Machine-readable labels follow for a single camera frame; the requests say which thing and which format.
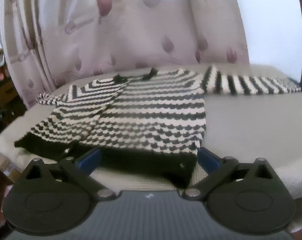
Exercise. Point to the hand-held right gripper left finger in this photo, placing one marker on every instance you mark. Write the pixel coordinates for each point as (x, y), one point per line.
(89, 162)

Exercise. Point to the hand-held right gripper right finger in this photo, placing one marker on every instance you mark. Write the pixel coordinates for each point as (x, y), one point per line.
(209, 159)

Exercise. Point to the black white striped knitted cardigan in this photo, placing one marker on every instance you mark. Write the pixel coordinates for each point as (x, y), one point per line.
(151, 115)

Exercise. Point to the cluttered wooden shelf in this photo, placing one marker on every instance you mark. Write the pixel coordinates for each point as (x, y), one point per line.
(3, 90)

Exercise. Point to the leaf print pale curtain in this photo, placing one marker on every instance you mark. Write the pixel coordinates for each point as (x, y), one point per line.
(126, 27)

